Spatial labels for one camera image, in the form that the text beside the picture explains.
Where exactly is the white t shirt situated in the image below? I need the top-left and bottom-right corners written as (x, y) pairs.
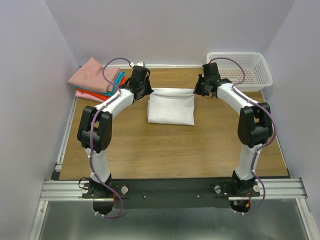
top-left (147, 87), bottom-right (195, 126)

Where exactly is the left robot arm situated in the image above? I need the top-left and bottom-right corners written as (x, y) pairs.
top-left (77, 62), bottom-right (153, 198)

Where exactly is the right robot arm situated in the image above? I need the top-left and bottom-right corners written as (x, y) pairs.
top-left (193, 62), bottom-right (274, 196)

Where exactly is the teal folded shirt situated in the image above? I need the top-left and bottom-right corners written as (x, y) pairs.
top-left (74, 71), bottom-right (127, 97)

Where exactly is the orange folded shirt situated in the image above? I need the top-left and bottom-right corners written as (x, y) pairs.
top-left (81, 74), bottom-right (130, 101)

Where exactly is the white plastic basket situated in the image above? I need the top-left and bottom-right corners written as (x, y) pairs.
top-left (206, 52), bottom-right (273, 92)

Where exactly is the dusty pink folded shirt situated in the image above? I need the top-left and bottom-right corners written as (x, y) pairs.
top-left (67, 57), bottom-right (114, 93)

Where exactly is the light pink folded shirt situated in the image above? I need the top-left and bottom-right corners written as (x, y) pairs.
top-left (75, 90), bottom-right (109, 103)

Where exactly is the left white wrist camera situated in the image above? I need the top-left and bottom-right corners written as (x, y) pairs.
top-left (129, 61), bottom-right (146, 68)

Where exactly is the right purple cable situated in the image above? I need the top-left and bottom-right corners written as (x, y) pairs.
top-left (208, 57), bottom-right (278, 216)

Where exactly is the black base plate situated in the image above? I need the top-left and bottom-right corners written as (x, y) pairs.
top-left (78, 177), bottom-right (262, 215)

